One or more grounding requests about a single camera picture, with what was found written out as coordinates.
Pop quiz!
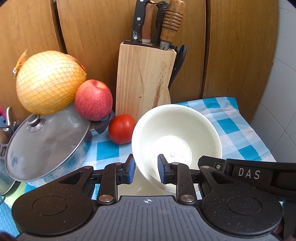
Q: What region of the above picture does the cream bowl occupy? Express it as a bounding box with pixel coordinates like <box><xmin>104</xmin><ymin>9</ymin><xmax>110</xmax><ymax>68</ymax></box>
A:
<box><xmin>133</xmin><ymin>168</ymin><xmax>176</xmax><ymax>196</ymax></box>
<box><xmin>131</xmin><ymin>104</ymin><xmax>222</xmax><ymax>185</ymax></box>
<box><xmin>117</xmin><ymin>167</ymin><xmax>176</xmax><ymax>197</ymax></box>

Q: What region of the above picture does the red tomato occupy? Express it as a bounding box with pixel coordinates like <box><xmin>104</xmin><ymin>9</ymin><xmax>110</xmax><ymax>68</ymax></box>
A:
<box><xmin>108</xmin><ymin>114</ymin><xmax>136</xmax><ymax>145</ymax></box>

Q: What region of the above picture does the blue checked tablecloth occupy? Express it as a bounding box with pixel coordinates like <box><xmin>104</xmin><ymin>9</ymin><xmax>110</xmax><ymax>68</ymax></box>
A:
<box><xmin>11</xmin><ymin>104</ymin><xmax>282</xmax><ymax>240</ymax></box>

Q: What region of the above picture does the steel pan with glass lid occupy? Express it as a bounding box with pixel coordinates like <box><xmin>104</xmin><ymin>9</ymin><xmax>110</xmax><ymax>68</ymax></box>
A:
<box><xmin>5</xmin><ymin>104</ymin><xmax>114</xmax><ymax>187</ymax></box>

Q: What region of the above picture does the red apple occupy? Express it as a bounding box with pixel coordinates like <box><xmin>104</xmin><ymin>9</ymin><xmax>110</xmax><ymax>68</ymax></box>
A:
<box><xmin>74</xmin><ymin>79</ymin><xmax>113</xmax><ymax>121</ymax></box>

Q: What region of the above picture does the wooden knife block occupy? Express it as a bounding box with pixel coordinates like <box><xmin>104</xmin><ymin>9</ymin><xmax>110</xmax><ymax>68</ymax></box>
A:
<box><xmin>115</xmin><ymin>42</ymin><xmax>176</xmax><ymax>121</ymax></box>

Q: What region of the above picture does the steel kettle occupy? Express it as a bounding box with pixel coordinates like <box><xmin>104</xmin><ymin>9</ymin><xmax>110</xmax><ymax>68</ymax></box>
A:
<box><xmin>1</xmin><ymin>106</ymin><xmax>20</xmax><ymax>197</ymax></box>

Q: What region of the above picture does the yellow pomelo in net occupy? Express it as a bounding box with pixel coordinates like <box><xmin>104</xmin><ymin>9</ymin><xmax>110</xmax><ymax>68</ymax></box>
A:
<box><xmin>13</xmin><ymin>50</ymin><xmax>87</xmax><ymax>114</ymax></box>

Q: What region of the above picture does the black riveted knife handle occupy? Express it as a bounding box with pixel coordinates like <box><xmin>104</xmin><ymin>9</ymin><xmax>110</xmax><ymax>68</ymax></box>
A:
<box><xmin>130</xmin><ymin>0</ymin><xmax>151</xmax><ymax>43</ymax></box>

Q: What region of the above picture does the brown knife handle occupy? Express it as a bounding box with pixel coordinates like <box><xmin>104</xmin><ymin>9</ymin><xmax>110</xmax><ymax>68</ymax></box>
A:
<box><xmin>142</xmin><ymin>1</ymin><xmax>156</xmax><ymax>44</ymax></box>

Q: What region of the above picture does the ribbed wooden knife handle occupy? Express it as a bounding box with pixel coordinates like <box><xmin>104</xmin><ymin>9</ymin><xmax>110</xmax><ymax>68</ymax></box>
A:
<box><xmin>159</xmin><ymin>0</ymin><xmax>186</xmax><ymax>51</ymax></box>

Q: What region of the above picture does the black sharpening steel handle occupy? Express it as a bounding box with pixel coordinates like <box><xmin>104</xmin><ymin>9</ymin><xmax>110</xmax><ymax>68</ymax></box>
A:
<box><xmin>152</xmin><ymin>1</ymin><xmax>169</xmax><ymax>46</ymax></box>

